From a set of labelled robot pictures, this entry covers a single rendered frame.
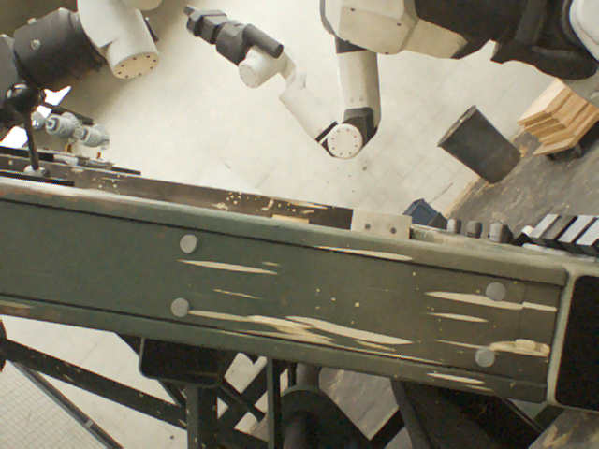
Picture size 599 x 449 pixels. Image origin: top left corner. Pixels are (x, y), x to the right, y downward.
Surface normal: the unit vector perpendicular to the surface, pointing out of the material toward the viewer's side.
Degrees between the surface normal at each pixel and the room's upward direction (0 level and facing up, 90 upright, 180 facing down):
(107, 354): 90
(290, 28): 90
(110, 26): 87
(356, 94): 90
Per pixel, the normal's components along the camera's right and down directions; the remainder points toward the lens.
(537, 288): -0.05, 0.04
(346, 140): -0.27, 0.29
